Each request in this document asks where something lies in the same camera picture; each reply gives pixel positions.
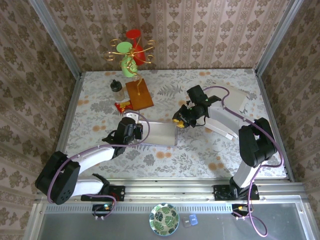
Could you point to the purple paper box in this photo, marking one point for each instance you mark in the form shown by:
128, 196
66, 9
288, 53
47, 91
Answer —
160, 132

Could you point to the small black controller board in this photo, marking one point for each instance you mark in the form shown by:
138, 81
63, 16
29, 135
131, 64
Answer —
241, 210
102, 210

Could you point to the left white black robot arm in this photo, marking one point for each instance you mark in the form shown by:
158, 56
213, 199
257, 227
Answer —
57, 182

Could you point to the grey metal shelf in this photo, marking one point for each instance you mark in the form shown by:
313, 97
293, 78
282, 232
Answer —
100, 230

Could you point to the green plastic goblet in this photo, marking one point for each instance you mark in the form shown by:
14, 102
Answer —
123, 47

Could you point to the aluminium frame post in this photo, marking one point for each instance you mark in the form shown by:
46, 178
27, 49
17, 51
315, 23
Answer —
55, 32
277, 32

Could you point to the white cardboard sheet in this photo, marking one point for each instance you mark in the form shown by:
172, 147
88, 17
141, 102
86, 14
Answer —
237, 100

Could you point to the red snack packet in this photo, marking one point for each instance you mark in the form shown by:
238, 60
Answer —
123, 107

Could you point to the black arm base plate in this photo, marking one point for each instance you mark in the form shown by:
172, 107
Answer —
120, 192
220, 193

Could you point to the aluminium table side rail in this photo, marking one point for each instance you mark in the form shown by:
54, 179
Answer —
71, 105
270, 112

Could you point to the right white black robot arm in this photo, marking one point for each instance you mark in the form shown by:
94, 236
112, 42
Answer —
257, 145

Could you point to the red plastic goblet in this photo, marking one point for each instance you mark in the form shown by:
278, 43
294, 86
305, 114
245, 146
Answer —
132, 33

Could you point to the long aluminium mounting rail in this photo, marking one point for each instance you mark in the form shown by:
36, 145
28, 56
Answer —
170, 191

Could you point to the leaf patterned bowl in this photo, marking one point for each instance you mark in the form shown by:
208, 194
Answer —
163, 220

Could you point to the small blue card case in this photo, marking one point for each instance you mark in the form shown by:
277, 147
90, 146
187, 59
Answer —
193, 219

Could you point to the glass bottle black cap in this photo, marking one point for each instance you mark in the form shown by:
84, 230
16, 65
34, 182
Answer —
116, 86

